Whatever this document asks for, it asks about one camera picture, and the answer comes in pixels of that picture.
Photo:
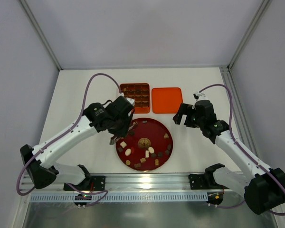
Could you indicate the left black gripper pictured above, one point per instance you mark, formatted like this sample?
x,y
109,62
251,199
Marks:
x,y
120,129

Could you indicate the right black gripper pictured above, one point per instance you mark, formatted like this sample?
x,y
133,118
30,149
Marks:
x,y
188,118

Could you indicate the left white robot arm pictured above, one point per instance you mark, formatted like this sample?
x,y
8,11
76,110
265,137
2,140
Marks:
x,y
40,161

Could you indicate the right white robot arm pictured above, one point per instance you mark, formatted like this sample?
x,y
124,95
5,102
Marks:
x,y
262,187

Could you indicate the white square chocolate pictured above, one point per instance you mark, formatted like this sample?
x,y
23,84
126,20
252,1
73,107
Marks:
x,y
123,144

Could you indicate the tan heart chocolate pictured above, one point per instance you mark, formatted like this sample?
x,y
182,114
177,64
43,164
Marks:
x,y
166,135

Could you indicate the orange chocolate box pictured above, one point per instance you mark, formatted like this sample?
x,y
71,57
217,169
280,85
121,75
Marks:
x,y
142,99

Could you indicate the white swirl oval chocolate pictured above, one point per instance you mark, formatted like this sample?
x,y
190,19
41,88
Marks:
x,y
128,152

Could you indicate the white swirl round chocolate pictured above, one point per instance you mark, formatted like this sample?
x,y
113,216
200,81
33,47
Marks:
x,y
151,150

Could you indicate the brown marbled bar chocolate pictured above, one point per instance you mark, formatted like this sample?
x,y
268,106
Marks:
x,y
138,165

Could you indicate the tan stacked chocolate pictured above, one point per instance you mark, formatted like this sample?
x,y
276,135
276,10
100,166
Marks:
x,y
156,162

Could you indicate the orange box lid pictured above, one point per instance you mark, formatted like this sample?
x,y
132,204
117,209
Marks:
x,y
166,100

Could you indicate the round red tray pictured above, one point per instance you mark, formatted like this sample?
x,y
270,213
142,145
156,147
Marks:
x,y
148,133

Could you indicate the aluminium rail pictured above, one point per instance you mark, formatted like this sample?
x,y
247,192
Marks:
x,y
125,181

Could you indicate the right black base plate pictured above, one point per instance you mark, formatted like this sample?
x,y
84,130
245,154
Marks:
x,y
203,182

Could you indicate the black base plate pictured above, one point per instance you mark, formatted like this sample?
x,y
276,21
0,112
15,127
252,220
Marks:
x,y
91,183
203,182

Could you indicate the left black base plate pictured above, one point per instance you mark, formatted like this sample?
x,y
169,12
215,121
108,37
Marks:
x,y
91,183

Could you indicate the slotted cable duct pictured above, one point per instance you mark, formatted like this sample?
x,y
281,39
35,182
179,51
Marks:
x,y
127,197

